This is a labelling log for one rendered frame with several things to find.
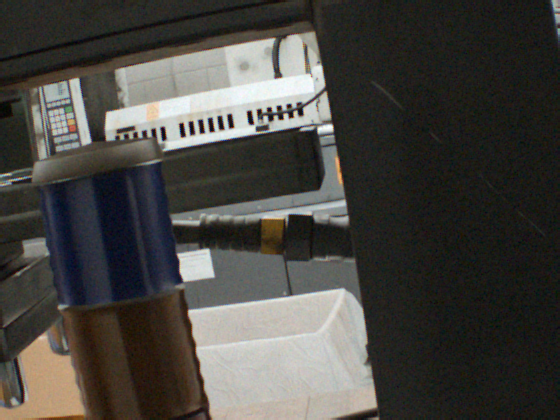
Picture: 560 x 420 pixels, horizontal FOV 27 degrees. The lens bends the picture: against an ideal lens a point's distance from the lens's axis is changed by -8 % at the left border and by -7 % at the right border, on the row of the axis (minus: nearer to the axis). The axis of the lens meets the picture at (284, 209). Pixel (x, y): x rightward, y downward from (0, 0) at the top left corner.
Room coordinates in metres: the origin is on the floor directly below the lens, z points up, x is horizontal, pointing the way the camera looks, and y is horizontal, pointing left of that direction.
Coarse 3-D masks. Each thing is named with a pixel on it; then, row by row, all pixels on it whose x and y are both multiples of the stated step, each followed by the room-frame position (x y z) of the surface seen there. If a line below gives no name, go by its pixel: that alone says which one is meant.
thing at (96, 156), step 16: (96, 144) 0.33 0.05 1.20; (112, 144) 0.32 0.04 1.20; (128, 144) 0.32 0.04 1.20; (144, 144) 0.32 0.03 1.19; (48, 160) 0.32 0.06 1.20; (64, 160) 0.32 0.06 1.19; (80, 160) 0.31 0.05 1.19; (96, 160) 0.31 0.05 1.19; (112, 160) 0.31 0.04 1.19; (128, 160) 0.32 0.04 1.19; (144, 160) 0.32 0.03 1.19; (48, 176) 0.32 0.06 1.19; (64, 176) 0.31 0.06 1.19
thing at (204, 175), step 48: (192, 144) 0.62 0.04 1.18; (240, 144) 0.54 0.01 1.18; (288, 144) 0.54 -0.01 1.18; (0, 192) 0.55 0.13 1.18; (192, 192) 0.54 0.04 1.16; (240, 192) 0.54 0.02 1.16; (288, 192) 0.54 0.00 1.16; (0, 240) 0.55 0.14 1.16; (0, 288) 0.52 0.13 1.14; (48, 288) 0.60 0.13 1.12; (0, 336) 0.51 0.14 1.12; (48, 336) 0.66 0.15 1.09; (0, 384) 0.54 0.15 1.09
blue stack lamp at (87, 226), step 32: (160, 160) 0.33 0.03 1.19; (64, 192) 0.32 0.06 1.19; (96, 192) 0.31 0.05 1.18; (128, 192) 0.32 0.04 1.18; (160, 192) 0.33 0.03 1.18; (64, 224) 0.32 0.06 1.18; (96, 224) 0.31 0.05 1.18; (128, 224) 0.32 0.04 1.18; (160, 224) 0.32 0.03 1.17; (64, 256) 0.32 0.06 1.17; (96, 256) 0.31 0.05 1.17; (128, 256) 0.31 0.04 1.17; (160, 256) 0.32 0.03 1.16; (64, 288) 0.32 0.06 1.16; (96, 288) 0.31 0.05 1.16; (128, 288) 0.31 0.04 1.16; (160, 288) 0.32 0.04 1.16
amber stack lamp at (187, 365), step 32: (64, 320) 0.32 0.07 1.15; (96, 320) 0.31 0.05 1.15; (128, 320) 0.31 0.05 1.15; (160, 320) 0.32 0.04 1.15; (96, 352) 0.32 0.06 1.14; (128, 352) 0.31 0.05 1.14; (160, 352) 0.32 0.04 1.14; (192, 352) 0.33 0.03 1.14; (96, 384) 0.32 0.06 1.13; (128, 384) 0.31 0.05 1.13; (160, 384) 0.32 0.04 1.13; (192, 384) 0.32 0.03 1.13; (96, 416) 0.32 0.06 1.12; (128, 416) 0.31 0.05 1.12; (160, 416) 0.31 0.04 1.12
